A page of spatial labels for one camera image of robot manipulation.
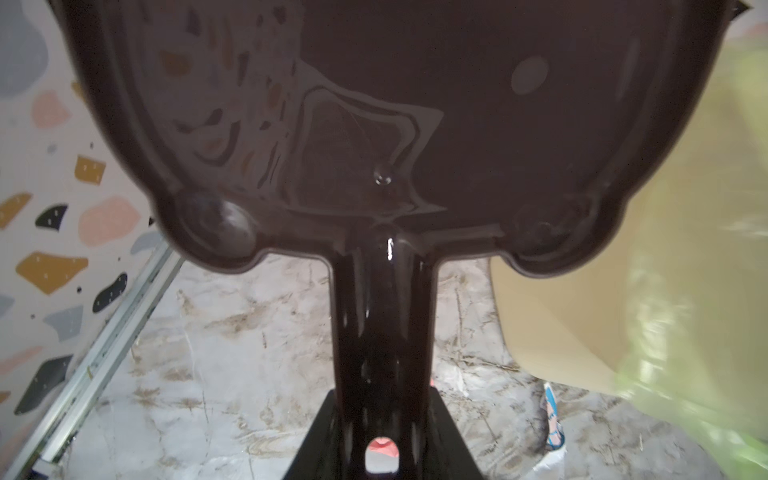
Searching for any cream bin with green bag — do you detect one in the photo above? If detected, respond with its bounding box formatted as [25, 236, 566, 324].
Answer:
[490, 34, 767, 479]

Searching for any white blue paper scrap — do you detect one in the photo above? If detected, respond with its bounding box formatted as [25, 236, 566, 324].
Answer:
[525, 382, 567, 480]

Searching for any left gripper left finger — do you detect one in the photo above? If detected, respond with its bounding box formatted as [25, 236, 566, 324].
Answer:
[283, 390, 339, 480]

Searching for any left aluminium corner post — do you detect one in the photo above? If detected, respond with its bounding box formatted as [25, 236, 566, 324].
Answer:
[4, 240, 184, 479]

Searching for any dark brown plastic dustpan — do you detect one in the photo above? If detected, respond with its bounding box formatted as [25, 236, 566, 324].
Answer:
[52, 1, 743, 479]

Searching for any pink paper scrap left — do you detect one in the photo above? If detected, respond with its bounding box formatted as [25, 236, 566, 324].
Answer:
[365, 437, 400, 475]

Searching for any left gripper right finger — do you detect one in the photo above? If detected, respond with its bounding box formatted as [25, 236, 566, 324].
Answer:
[427, 387, 483, 480]

